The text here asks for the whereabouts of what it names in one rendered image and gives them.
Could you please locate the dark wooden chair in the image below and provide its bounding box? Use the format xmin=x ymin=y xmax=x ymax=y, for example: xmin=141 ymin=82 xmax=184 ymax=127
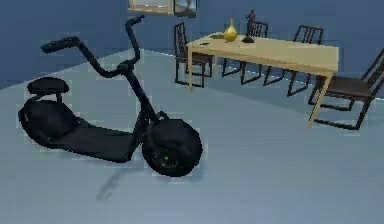
xmin=262 ymin=24 xmax=325 ymax=98
xmin=307 ymin=47 xmax=384 ymax=131
xmin=173 ymin=21 xmax=214 ymax=89
xmin=221 ymin=20 xmax=270 ymax=86

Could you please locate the yellow round vase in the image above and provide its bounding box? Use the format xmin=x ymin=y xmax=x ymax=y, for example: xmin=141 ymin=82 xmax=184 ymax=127
xmin=223 ymin=17 xmax=239 ymax=43

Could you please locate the black scooter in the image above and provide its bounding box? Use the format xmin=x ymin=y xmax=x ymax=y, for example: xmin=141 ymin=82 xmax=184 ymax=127
xmin=17 ymin=14 xmax=204 ymax=178

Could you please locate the dark figurine statue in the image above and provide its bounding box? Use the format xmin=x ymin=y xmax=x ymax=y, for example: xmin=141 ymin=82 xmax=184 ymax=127
xmin=241 ymin=9 xmax=257 ymax=44

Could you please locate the light wooden dining table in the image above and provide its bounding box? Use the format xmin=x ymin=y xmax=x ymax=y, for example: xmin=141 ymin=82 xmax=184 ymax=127
xmin=185 ymin=32 xmax=340 ymax=130

